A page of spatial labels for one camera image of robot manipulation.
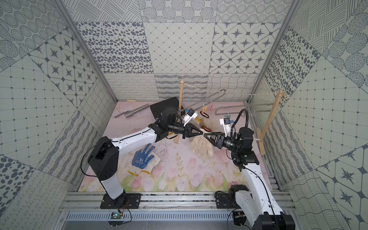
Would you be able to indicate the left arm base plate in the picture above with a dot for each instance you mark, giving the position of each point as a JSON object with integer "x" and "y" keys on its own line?
{"x": 127, "y": 200}

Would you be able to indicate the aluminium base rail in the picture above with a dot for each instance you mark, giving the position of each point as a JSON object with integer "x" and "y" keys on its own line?
{"x": 89, "y": 201}

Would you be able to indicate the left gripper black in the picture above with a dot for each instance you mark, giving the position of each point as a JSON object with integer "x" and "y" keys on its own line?
{"x": 185, "y": 131}

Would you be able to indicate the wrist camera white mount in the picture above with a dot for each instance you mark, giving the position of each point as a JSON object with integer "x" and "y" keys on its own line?
{"x": 226, "y": 124}
{"x": 190, "y": 115}

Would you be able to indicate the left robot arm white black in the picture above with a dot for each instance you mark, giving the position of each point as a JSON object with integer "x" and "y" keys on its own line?
{"x": 104, "y": 155}

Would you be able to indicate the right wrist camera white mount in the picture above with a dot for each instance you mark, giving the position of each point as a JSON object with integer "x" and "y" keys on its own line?
{"x": 226, "y": 124}

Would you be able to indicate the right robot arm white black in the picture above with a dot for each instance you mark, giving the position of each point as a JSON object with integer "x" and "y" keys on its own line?
{"x": 254, "y": 205}

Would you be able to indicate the beige knit gloves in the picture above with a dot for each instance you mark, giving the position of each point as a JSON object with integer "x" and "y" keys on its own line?
{"x": 201, "y": 146}

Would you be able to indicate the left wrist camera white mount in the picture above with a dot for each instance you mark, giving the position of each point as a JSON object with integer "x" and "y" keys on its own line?
{"x": 190, "y": 115}

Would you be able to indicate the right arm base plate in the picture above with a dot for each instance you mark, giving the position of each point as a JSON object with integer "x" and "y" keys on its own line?
{"x": 223, "y": 201}

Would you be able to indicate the grey clip hanger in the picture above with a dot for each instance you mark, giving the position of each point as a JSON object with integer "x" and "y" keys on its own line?
{"x": 196, "y": 106}

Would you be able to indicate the black flat pad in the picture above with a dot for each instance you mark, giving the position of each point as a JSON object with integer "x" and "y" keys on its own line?
{"x": 157, "y": 108}

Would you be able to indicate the grey metal cylinder tool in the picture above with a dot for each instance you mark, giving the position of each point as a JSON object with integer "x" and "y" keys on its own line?
{"x": 130, "y": 113}

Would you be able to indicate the wooden drying rack frame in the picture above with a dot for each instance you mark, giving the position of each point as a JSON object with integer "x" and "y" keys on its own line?
{"x": 260, "y": 133}

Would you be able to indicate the small black module right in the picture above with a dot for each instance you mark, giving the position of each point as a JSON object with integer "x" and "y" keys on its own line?
{"x": 239, "y": 218}

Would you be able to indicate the small circuit board left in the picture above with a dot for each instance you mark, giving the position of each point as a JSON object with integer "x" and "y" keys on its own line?
{"x": 115, "y": 219}

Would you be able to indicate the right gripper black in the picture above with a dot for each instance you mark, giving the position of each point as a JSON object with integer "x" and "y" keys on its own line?
{"x": 215, "y": 142}

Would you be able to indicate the blue dotted glove near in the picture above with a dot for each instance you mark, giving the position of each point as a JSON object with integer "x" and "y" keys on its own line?
{"x": 144, "y": 160}

